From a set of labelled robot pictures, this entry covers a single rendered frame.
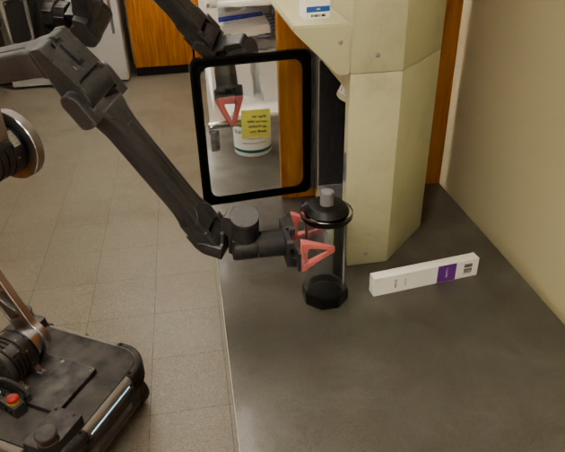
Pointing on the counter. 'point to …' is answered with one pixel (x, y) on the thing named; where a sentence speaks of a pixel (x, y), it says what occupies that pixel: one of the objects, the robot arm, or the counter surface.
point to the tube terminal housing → (387, 119)
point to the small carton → (315, 9)
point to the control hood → (320, 34)
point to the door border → (302, 116)
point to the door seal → (203, 128)
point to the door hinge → (315, 118)
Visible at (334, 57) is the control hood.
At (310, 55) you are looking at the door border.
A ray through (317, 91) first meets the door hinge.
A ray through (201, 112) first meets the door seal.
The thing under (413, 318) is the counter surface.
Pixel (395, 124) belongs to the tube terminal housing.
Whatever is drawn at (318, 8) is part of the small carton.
